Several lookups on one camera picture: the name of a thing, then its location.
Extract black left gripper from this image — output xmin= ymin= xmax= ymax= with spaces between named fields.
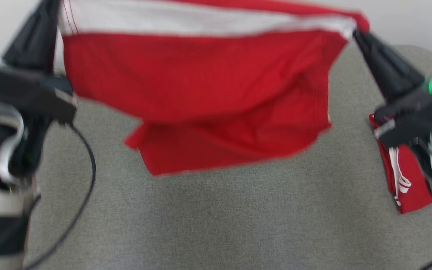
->
xmin=0 ymin=0 xmax=78 ymax=124

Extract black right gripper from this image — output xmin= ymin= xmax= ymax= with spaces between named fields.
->
xmin=353 ymin=30 xmax=432 ymax=149

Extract red jersey with number 23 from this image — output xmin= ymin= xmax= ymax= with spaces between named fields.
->
xmin=369 ymin=112 xmax=432 ymax=215

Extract red shorts with white stripes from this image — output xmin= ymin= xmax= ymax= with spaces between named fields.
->
xmin=57 ymin=0 xmax=370 ymax=177

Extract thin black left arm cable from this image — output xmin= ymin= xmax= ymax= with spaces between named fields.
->
xmin=25 ymin=122 xmax=97 ymax=270

